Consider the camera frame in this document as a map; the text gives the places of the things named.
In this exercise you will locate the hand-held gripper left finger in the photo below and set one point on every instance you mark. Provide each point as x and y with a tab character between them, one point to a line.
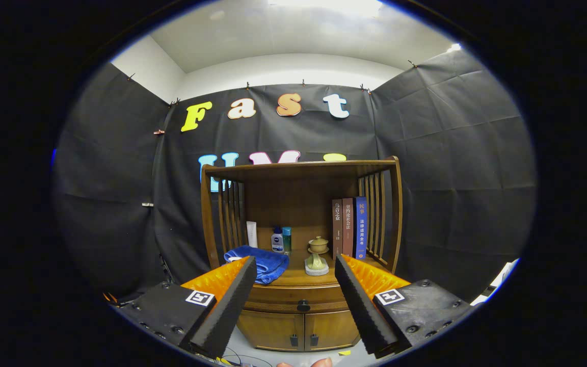
226	311

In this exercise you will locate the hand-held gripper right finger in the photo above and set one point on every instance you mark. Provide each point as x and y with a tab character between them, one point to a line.
364	311

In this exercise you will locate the wooden drawer with black knob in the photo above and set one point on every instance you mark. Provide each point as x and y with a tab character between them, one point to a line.
283	298

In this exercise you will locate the white soap dish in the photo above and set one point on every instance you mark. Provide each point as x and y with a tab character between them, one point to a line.
317	272

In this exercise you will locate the wooden cabinet door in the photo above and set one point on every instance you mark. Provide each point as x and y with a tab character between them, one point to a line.
270	329
330	329

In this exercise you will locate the wooden countertop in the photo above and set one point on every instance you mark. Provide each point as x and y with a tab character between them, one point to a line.
293	279

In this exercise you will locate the wooden cabinet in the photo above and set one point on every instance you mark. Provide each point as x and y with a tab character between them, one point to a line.
293	193

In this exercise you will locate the folded blue towel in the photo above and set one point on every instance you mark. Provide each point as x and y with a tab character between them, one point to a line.
265	262

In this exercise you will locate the beige lidded tea cup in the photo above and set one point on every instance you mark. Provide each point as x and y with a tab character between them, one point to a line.
318	245

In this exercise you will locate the white tube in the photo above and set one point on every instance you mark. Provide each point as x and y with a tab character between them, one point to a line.
251	234

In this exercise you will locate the blue book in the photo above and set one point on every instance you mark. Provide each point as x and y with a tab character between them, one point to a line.
360	229

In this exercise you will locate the reddish brown book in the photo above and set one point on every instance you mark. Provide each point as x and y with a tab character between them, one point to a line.
347	227

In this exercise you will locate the dark brown book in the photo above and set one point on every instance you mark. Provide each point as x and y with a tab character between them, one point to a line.
337	229

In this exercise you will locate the white lotion bottle blue cap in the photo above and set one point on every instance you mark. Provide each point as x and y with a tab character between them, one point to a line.
277	241

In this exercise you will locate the teal bottle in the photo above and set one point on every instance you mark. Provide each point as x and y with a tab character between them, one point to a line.
287	240

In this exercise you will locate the black backdrop cloth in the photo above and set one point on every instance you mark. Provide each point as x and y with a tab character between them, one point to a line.
451	153

